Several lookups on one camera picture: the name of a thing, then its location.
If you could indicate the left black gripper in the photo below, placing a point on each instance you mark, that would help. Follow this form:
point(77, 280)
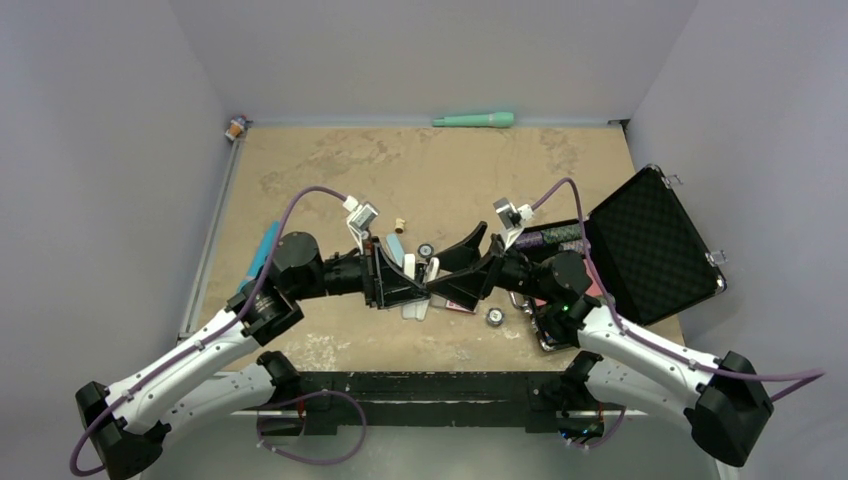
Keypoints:
point(385, 281)

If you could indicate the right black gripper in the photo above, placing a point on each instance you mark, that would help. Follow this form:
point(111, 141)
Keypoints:
point(468, 287)

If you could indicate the white stapler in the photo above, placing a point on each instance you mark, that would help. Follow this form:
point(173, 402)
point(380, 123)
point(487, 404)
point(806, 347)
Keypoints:
point(419, 299)

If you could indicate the light blue stapler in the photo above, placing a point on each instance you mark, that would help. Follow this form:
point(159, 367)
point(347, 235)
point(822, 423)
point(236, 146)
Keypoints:
point(395, 248)

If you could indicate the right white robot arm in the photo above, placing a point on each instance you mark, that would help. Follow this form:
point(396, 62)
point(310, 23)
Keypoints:
point(720, 400)

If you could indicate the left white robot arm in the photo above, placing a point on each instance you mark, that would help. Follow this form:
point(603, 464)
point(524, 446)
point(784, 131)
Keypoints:
point(129, 422)

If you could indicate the red staple box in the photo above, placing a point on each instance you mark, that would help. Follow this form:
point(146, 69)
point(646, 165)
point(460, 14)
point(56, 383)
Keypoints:
point(445, 304)

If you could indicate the blue cylindrical tube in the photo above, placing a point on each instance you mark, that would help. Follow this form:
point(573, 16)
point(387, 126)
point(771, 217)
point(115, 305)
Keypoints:
point(260, 255)

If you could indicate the green microphone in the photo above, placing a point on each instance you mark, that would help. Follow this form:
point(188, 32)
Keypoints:
point(498, 120)

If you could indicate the black aluminium poker case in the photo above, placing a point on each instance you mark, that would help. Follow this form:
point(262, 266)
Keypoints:
point(650, 256)

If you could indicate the small orange figurine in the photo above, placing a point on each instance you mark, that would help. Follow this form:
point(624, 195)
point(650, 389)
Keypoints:
point(238, 125)

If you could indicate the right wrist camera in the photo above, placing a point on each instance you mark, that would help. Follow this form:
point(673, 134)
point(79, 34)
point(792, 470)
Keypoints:
point(513, 219)

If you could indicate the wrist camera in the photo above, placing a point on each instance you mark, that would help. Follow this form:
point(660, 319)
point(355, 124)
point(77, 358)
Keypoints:
point(359, 219)
point(513, 219)

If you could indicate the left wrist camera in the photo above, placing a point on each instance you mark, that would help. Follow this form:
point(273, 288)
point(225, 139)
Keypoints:
point(359, 219)

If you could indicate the black base frame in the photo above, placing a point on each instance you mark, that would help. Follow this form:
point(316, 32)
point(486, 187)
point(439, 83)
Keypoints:
point(535, 402)

